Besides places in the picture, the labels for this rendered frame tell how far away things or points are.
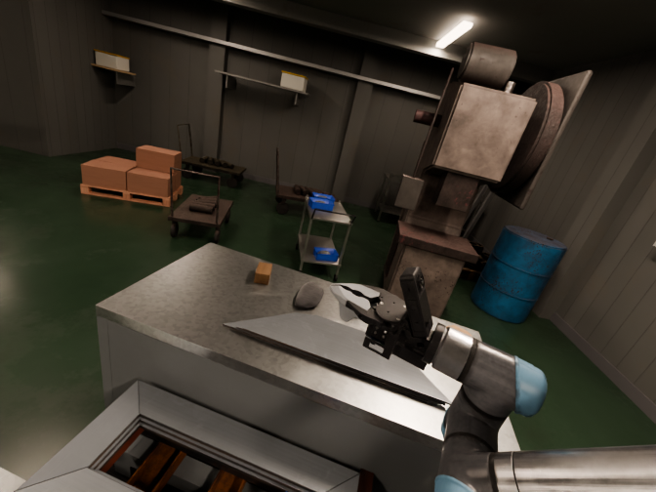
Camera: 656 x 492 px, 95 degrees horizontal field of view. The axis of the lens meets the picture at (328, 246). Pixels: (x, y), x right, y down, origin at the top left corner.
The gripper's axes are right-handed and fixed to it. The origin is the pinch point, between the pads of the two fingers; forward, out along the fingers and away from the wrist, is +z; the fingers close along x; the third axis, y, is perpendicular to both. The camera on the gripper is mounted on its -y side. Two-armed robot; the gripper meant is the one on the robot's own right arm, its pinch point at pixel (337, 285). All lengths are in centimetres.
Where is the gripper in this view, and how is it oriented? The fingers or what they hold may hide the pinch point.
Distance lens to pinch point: 57.8
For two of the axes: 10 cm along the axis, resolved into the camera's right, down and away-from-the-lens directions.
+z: -8.5, -3.7, 3.6
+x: 5.0, -3.7, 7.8
